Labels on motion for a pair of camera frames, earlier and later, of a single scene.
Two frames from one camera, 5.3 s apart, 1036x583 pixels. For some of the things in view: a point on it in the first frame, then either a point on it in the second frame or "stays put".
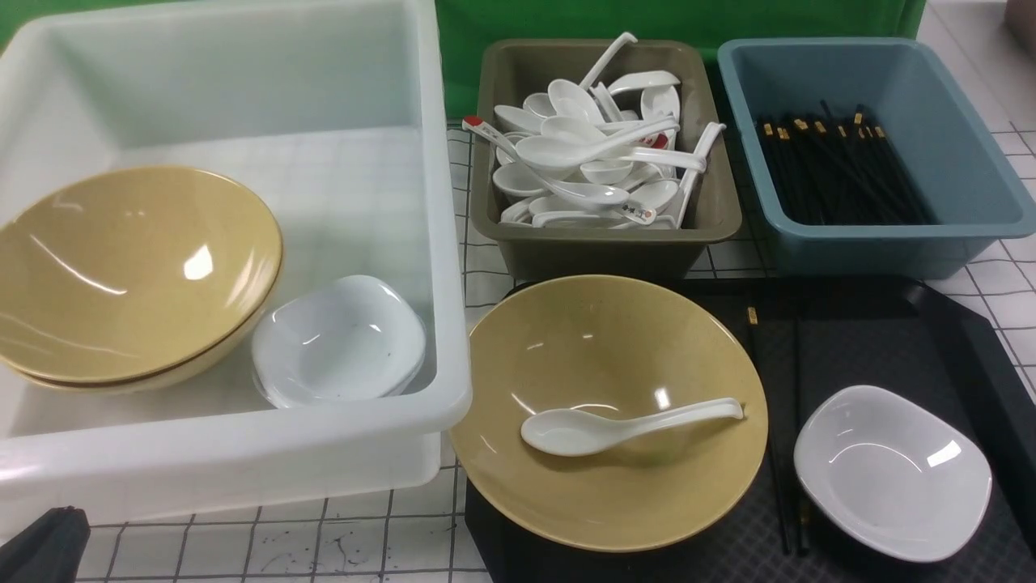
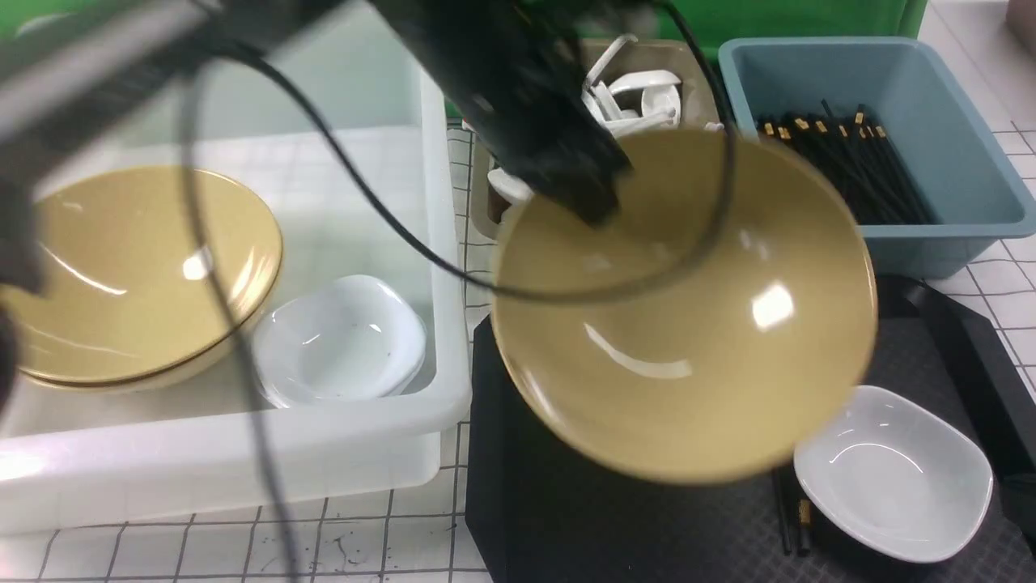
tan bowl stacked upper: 134,272 stays put
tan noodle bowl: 606,414 -> 727,367
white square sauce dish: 897,477 stays put
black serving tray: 817,338 stays put
